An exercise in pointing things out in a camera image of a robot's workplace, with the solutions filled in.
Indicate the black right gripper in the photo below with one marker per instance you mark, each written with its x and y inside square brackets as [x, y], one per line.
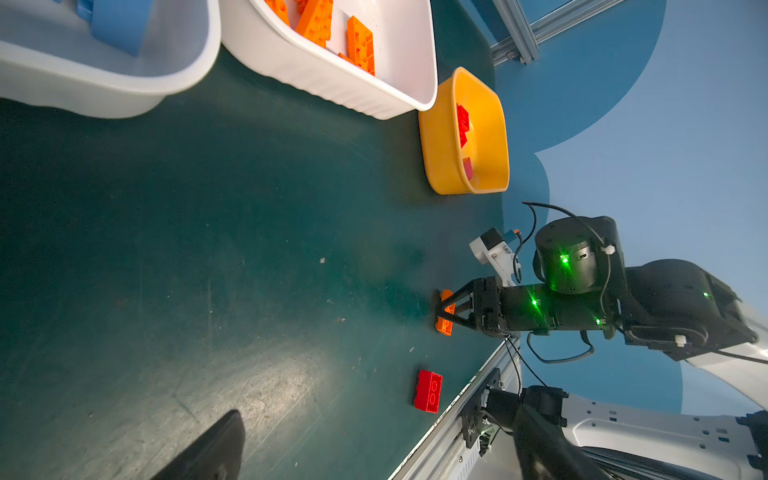
[485, 306]

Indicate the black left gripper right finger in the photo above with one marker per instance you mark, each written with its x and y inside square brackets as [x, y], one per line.
[544, 453]

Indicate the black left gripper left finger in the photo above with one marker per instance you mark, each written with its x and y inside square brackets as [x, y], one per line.
[215, 454]

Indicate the orange lego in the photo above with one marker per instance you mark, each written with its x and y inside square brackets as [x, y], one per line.
[360, 46]
[279, 7]
[315, 20]
[443, 325]

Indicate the long red lego brick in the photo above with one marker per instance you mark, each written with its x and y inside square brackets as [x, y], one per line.
[463, 122]

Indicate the blue lego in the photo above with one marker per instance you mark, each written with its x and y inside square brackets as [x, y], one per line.
[121, 24]

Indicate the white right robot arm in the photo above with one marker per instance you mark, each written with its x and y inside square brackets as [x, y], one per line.
[671, 306]

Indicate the red lego bottom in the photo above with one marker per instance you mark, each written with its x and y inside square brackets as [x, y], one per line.
[428, 391]

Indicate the yellow plastic bin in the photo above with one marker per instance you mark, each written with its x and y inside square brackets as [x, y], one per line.
[487, 144]

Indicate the white middle plastic bin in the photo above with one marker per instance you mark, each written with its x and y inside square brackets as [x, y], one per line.
[405, 76]

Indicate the white plastic bin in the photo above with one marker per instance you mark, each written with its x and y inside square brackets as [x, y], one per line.
[49, 58]
[405, 76]

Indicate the white left plastic bin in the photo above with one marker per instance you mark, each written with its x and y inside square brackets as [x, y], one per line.
[49, 58]

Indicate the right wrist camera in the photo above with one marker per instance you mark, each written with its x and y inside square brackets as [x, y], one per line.
[491, 248]

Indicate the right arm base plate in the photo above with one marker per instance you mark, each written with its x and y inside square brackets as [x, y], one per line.
[493, 408]

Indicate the left aluminium frame post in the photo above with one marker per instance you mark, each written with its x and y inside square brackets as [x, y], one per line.
[520, 30]

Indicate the horizontal aluminium frame rail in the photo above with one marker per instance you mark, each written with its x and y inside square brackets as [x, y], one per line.
[552, 24]

